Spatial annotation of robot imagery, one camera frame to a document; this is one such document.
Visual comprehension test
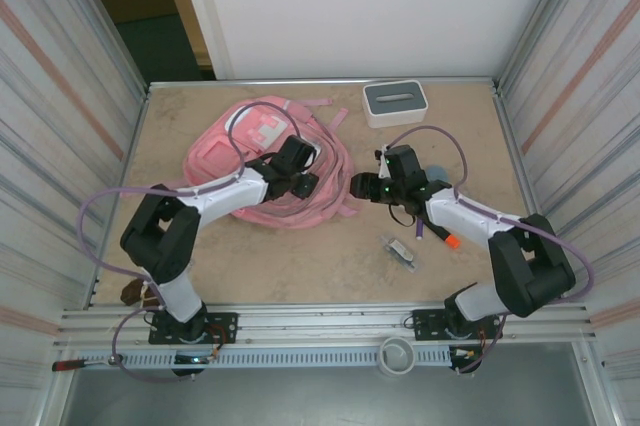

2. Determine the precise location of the slotted grey cable duct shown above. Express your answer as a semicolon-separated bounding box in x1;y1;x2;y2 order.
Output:
119;348;454;368

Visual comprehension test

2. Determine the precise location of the clear plastic stationery packet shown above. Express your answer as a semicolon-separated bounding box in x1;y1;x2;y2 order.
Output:
379;233;420;275

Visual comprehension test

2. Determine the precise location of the pink school backpack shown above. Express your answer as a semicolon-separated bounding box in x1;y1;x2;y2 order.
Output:
182;94;359;231

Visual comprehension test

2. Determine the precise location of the striped white side panel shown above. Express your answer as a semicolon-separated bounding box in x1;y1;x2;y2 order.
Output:
492;0;640;426
0;0;151;426

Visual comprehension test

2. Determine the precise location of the white grey tissue box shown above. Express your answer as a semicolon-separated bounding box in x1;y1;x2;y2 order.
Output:
362;79;431;130

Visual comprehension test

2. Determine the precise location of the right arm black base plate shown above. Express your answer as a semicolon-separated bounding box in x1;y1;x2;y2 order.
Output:
411;308;503;342

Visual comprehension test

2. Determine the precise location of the black marker orange cap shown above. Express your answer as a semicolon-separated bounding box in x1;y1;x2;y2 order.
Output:
432;225;461;251

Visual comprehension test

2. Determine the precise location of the grey metal shelf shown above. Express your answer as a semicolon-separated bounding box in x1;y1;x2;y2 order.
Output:
37;343;616;426

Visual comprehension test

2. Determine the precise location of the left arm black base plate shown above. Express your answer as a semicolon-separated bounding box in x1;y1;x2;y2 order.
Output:
148;312;239;346

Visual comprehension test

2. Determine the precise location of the grey tape roll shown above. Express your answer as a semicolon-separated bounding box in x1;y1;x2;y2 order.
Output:
378;336;416;376

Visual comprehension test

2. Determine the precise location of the thin aluminium table edge rail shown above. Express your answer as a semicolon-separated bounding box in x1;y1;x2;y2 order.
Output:
147;76;496;88

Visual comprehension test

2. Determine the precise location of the red handled ratchet tool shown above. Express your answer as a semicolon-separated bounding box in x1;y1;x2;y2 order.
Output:
52;354;125;373

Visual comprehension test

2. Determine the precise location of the small black controller board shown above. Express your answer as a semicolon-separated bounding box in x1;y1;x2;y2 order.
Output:
171;353;221;378
449;344;487;376

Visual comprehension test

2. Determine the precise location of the aluminium frame rail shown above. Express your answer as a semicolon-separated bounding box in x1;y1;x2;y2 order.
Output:
58;303;599;348

